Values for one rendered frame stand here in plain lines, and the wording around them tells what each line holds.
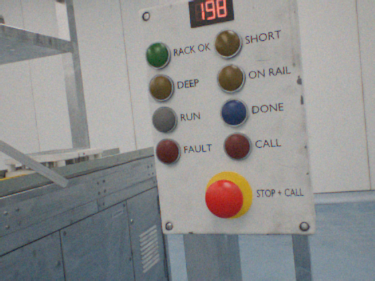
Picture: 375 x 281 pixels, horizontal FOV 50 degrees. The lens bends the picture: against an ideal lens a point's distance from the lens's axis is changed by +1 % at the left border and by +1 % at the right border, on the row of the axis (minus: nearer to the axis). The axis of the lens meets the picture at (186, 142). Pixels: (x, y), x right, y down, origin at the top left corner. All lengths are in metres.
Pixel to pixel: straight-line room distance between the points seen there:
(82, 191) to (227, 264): 0.95
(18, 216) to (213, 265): 0.76
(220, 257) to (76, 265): 1.01
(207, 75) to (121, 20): 4.18
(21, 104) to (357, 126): 3.69
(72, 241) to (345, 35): 3.44
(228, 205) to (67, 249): 1.08
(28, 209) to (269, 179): 0.90
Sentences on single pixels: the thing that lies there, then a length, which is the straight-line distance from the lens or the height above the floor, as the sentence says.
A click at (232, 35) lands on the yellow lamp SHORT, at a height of 1.04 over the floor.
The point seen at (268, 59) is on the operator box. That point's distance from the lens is 0.42.
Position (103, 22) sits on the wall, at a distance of 4.68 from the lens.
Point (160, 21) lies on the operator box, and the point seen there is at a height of 1.07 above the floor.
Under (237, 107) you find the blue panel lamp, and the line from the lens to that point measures 0.42.
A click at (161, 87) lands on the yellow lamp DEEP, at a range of 0.45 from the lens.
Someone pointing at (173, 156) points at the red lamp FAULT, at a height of 0.92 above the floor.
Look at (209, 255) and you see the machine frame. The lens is 0.53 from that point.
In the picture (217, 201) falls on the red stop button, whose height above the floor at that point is 0.87.
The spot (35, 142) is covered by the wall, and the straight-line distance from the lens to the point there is 5.00.
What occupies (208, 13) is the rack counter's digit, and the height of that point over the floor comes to 1.06.
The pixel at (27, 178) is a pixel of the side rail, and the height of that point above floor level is 0.84.
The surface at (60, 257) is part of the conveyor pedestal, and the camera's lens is 1.42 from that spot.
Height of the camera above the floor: 0.95
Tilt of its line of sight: 3 degrees down
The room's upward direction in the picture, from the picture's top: 6 degrees counter-clockwise
